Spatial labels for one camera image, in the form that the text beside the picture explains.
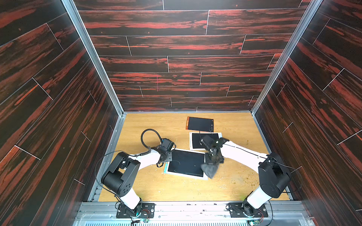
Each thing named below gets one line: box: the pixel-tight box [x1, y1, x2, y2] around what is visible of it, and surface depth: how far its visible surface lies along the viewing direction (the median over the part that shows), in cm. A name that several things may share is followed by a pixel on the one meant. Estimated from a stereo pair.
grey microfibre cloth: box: [200, 163, 219, 179], surface depth 84 cm
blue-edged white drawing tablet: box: [163, 148, 209, 181], surface depth 95 cm
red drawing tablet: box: [185, 116, 214, 133], surface depth 117 cm
